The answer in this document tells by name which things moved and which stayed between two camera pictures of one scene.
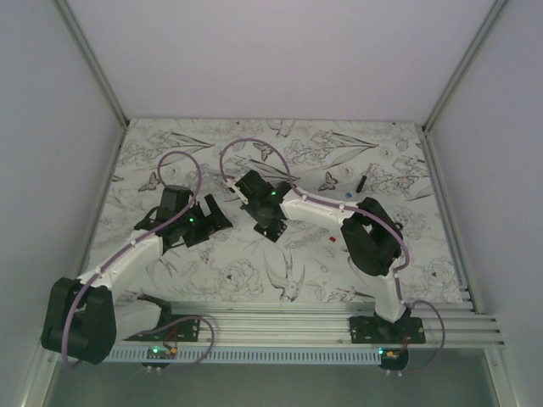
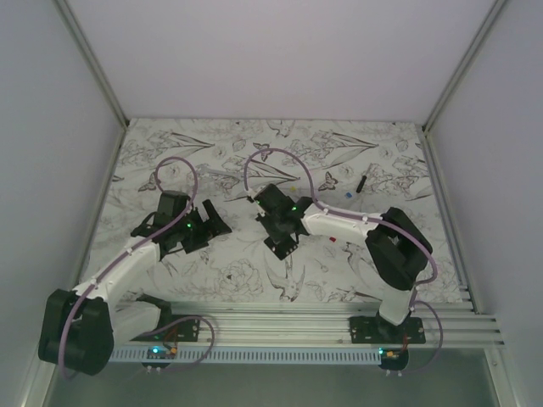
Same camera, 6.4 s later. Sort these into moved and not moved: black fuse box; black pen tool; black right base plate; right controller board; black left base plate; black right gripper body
Moved: black fuse box; black right gripper body
Not moved: right controller board; black right base plate; black left base plate; black pen tool
